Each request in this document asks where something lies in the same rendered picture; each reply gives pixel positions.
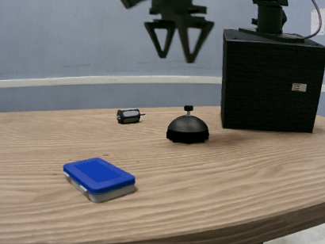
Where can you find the blue lidded box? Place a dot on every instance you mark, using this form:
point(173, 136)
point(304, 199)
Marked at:
point(98, 179)

